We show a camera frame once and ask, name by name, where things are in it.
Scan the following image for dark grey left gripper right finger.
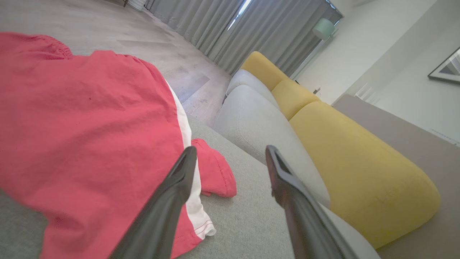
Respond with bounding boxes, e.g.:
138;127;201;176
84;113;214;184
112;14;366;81
265;145;360;259

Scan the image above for grey pleated curtain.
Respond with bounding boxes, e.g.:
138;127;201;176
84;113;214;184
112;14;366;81
145;0;344;77

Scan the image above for framed wall picture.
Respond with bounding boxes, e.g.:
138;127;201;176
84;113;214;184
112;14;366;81
428;46;460;85

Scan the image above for red shorts with white stripes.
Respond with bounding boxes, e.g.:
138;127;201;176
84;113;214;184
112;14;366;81
0;32;238;259

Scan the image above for floor lamp with pale shade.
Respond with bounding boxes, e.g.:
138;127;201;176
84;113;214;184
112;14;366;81
290;18;337;80

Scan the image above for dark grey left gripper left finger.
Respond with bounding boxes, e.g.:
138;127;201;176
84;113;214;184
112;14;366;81
108;146;198;259

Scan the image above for yellow sofa back cushion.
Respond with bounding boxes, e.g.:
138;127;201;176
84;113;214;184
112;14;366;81
271;78;322;121
240;51;289;91
289;101;441;250

